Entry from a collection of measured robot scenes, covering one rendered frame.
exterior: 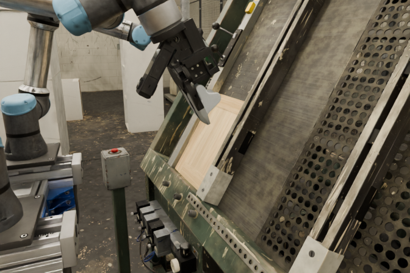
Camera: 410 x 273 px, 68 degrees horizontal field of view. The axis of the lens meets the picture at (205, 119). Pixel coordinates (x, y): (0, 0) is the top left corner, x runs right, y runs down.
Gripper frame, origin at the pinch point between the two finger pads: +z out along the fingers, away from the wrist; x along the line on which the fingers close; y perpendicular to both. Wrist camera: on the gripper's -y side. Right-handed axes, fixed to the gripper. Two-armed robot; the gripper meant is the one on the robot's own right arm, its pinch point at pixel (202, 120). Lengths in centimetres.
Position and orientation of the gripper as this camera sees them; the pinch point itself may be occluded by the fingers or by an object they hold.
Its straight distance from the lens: 65.1
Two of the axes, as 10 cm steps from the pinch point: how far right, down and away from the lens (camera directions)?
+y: 8.4, -5.2, 1.7
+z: 4.3, 8.2, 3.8
